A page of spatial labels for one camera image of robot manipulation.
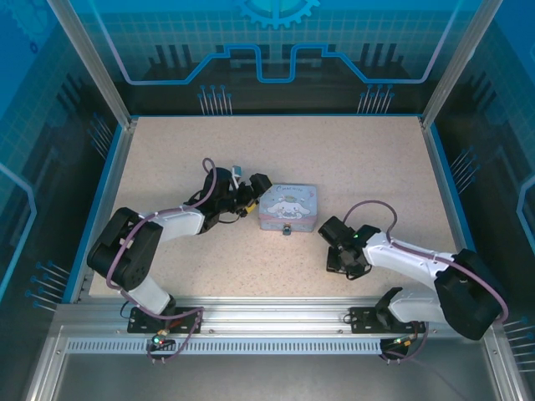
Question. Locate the pastel cartoon tin box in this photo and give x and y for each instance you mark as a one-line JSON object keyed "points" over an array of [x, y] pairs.
{"points": [[288, 204]]}

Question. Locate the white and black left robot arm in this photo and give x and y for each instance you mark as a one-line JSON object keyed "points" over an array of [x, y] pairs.
{"points": [[179, 223]]}

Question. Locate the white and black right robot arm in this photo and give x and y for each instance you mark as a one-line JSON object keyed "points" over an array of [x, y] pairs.
{"points": [[401, 255]]}

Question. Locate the grey metal shelf panel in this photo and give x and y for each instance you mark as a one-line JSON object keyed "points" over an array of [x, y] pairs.
{"points": [[267, 376]]}

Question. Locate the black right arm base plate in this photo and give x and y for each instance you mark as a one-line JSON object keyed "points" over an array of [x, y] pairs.
{"points": [[361, 319]]}

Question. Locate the aluminium mounting rail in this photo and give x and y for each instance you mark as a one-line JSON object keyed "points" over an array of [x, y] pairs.
{"points": [[271, 315]]}

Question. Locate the aluminium side rail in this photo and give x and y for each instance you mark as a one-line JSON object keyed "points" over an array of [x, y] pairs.
{"points": [[104, 209], [451, 209]]}

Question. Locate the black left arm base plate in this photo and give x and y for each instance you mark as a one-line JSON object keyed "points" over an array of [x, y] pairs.
{"points": [[188, 319]]}

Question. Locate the aluminium frame post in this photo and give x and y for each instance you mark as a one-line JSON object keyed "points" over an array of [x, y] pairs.
{"points": [[455, 62], [98, 62]]}

